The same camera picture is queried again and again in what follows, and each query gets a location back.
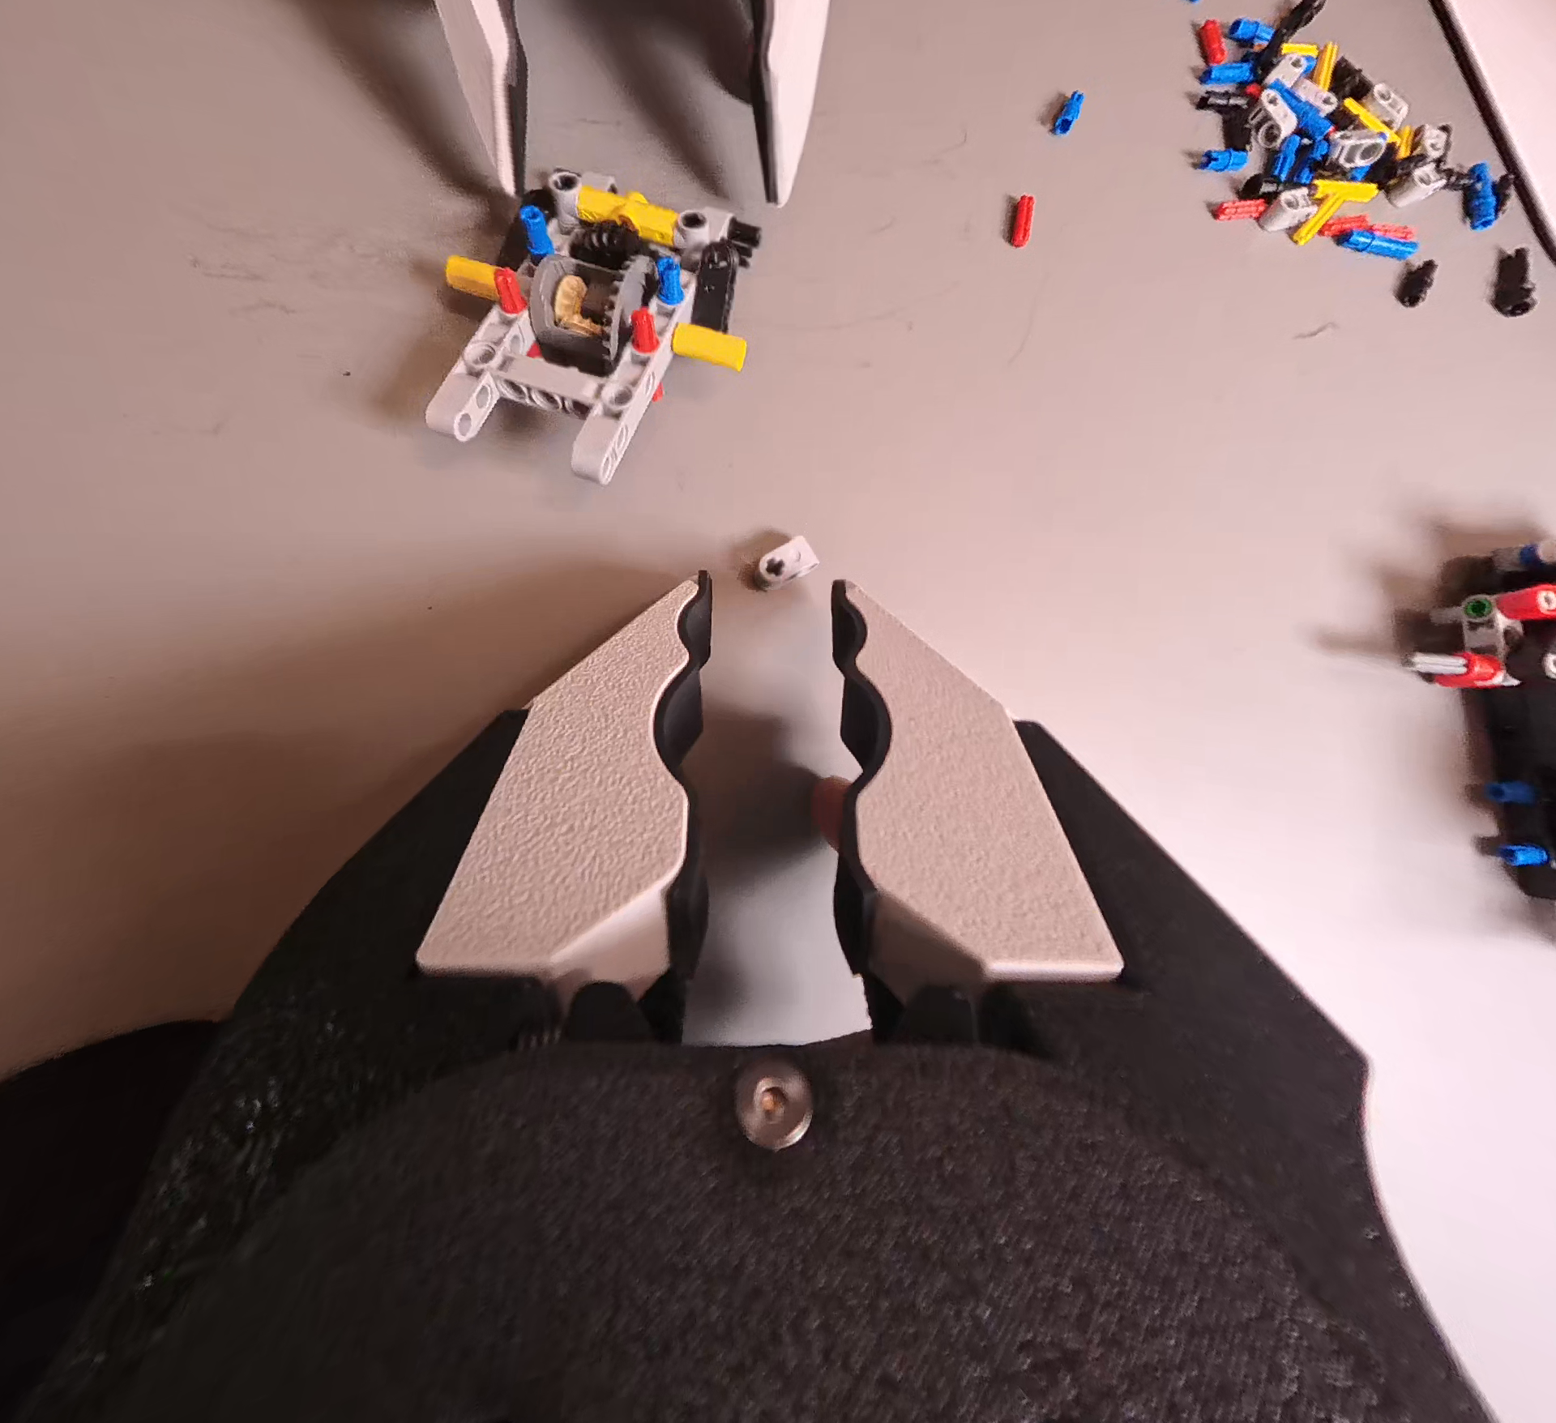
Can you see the black mesh office chair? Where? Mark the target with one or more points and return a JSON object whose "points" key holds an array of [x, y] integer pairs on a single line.
{"points": [[74, 1154]]}

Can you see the pile of blue yellow pins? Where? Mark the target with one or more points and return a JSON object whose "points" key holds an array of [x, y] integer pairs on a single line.
{"points": [[1338, 133]]}

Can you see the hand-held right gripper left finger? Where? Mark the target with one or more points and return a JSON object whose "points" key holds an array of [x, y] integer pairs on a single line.
{"points": [[571, 827]]}

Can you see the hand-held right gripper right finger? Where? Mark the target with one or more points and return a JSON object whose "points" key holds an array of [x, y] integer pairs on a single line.
{"points": [[975, 840]]}

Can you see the black lego car chassis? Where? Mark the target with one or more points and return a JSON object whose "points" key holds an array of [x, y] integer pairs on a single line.
{"points": [[1510, 717]]}

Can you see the small grey lego connector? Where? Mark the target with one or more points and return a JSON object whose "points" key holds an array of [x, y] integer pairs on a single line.
{"points": [[789, 565]]}

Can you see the black lego pin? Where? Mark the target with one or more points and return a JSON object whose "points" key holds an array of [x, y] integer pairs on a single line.
{"points": [[1416, 285], [1514, 285]]}

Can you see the person's right hand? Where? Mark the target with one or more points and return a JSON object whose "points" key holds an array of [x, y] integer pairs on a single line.
{"points": [[834, 808]]}

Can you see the red lego pin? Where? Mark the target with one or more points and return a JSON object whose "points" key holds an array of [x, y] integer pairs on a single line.
{"points": [[1024, 217]]}

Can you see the blue lego pin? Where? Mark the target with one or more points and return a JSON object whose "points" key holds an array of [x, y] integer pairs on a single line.
{"points": [[1068, 112]]}

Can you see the small grey lego differential assembly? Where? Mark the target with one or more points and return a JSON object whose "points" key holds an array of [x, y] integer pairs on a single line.
{"points": [[587, 329]]}

